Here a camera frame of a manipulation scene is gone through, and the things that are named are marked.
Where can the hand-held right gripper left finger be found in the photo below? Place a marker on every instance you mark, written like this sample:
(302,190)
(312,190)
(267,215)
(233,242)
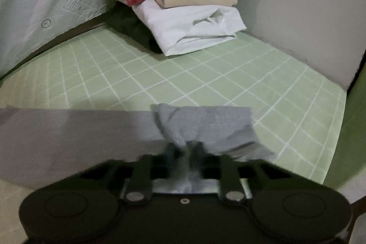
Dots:
(171,154)

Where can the folded dark garment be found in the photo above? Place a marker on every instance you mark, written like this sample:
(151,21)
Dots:
(131,28)

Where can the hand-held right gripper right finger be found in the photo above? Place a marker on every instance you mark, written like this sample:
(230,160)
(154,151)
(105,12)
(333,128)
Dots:
(197,154)

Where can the grey garment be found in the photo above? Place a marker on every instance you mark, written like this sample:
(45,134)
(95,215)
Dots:
(85,132)

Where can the green checked bed sheet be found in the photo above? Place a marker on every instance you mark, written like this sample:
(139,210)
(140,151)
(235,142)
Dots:
(228,84)

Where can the folded white garment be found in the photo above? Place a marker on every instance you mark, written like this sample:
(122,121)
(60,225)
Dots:
(185,26)

